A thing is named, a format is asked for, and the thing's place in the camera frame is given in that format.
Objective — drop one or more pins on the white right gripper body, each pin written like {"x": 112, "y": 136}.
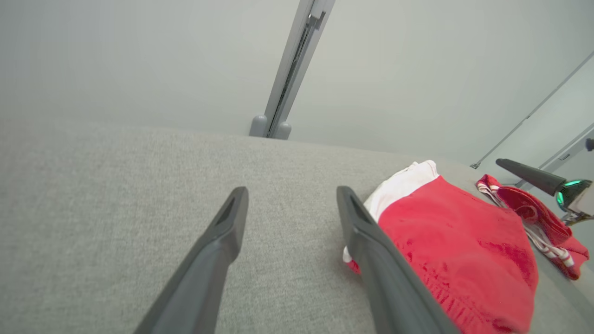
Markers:
{"x": 577, "y": 195}

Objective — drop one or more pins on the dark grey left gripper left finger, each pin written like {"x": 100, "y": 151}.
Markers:
{"x": 199, "y": 278}

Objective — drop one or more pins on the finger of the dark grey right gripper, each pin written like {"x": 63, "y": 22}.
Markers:
{"x": 529, "y": 175}

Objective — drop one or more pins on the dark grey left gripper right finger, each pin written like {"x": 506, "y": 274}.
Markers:
{"x": 390, "y": 278}

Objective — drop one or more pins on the red white basketball jersey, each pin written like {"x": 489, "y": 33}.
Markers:
{"x": 459, "y": 250}

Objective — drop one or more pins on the red white mesh shorts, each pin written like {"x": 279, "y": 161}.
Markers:
{"x": 533, "y": 213}

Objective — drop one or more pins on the grey fabric sofa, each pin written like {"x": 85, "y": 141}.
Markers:
{"x": 116, "y": 195}

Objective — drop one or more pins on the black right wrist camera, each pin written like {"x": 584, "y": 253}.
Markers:
{"x": 590, "y": 144}

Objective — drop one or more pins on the thin grey wall frame rail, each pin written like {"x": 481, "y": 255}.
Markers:
{"x": 524, "y": 120}

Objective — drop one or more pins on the grey partition post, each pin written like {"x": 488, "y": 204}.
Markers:
{"x": 292, "y": 69}

